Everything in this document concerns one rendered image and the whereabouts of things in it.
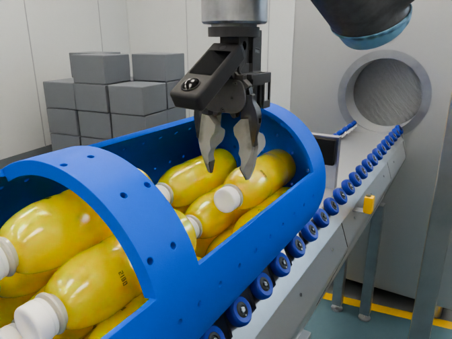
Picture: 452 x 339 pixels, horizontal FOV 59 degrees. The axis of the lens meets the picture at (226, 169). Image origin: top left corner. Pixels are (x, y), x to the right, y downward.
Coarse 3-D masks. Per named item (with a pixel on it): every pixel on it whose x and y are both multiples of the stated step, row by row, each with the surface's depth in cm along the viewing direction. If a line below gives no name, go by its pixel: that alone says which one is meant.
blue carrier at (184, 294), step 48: (96, 144) 53; (144, 144) 65; (192, 144) 82; (288, 144) 75; (0, 192) 46; (48, 192) 54; (96, 192) 36; (144, 192) 39; (288, 192) 59; (144, 240) 36; (240, 240) 47; (288, 240) 64; (144, 288) 36; (192, 288) 39; (240, 288) 50; (144, 336) 34; (192, 336) 42
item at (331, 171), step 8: (320, 136) 114; (328, 136) 113; (336, 136) 113; (320, 144) 113; (328, 144) 112; (336, 144) 112; (328, 152) 112; (336, 152) 113; (328, 160) 113; (336, 160) 113; (328, 168) 115; (336, 168) 114; (328, 176) 116; (336, 176) 116; (328, 184) 117; (336, 184) 118
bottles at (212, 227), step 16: (208, 192) 68; (176, 208) 69; (192, 208) 64; (208, 208) 63; (256, 208) 63; (192, 224) 61; (208, 224) 63; (224, 224) 65; (240, 224) 60; (208, 240) 69; (224, 240) 65; (0, 304) 45; (16, 304) 45; (128, 304) 41; (0, 320) 44; (112, 320) 38; (0, 336) 38; (16, 336) 38; (64, 336) 40; (80, 336) 42; (96, 336) 37
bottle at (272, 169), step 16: (256, 160) 68; (272, 160) 70; (288, 160) 73; (240, 176) 62; (256, 176) 63; (272, 176) 67; (288, 176) 72; (240, 192) 61; (256, 192) 62; (272, 192) 68; (240, 208) 63
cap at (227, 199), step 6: (228, 186) 61; (216, 192) 61; (222, 192) 60; (228, 192) 59; (234, 192) 60; (216, 198) 61; (222, 198) 60; (228, 198) 60; (234, 198) 59; (216, 204) 61; (222, 204) 61; (228, 204) 60; (234, 204) 59; (222, 210) 61; (228, 210) 60
